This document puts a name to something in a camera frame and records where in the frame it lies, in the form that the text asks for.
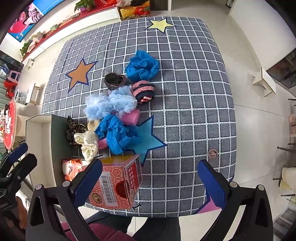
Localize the white printed bucket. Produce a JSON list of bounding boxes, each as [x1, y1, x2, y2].
[[14, 89, 28, 105]]

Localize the red and gold gift boxes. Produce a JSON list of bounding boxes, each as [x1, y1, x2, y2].
[[117, 5, 151, 20]]

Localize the white low stool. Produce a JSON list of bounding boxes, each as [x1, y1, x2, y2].
[[25, 83, 44, 106]]

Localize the blue crinkled cloth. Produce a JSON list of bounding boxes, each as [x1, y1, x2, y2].
[[95, 114, 139, 154], [125, 50, 160, 82]]

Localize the white wooden stool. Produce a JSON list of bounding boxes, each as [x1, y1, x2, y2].
[[252, 67, 277, 98]]

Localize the leopard print scrunchie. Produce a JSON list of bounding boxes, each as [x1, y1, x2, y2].
[[66, 116, 89, 146]]

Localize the red patterned cardboard box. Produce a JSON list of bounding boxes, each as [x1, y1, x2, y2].
[[84, 154, 144, 211]]

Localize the pink foam sponge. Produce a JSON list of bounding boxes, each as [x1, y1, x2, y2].
[[119, 109, 141, 126]]

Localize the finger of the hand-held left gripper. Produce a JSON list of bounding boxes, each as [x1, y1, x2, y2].
[[0, 142, 28, 171], [0, 154, 37, 186]]

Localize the person's legs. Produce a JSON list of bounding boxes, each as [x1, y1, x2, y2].
[[85, 212, 181, 241]]

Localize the light blue frilly cloth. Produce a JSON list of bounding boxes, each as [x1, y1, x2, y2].
[[83, 88, 138, 121]]

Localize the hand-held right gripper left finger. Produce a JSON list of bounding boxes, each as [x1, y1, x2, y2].
[[25, 159, 103, 241]]

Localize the small trailing green plant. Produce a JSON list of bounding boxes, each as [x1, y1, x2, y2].
[[20, 40, 31, 57]]

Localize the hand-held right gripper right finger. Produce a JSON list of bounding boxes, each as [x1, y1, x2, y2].
[[198, 159, 274, 241]]

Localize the potted green plant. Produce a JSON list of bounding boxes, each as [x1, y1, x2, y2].
[[74, 0, 95, 12]]

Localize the red-topped white ledge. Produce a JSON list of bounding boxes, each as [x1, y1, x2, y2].
[[21, 6, 121, 63]]

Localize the wall poster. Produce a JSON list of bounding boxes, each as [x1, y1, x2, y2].
[[8, 0, 78, 42]]

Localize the round red tray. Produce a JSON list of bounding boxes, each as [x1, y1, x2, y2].
[[3, 101, 16, 150]]

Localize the cream polka-dot bow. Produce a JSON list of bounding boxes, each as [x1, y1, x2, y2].
[[73, 119, 103, 163]]

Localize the grey checkered star blanket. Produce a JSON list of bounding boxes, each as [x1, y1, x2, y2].
[[40, 16, 236, 218]]

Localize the white storage box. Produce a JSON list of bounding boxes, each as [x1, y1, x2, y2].
[[25, 113, 93, 186]]

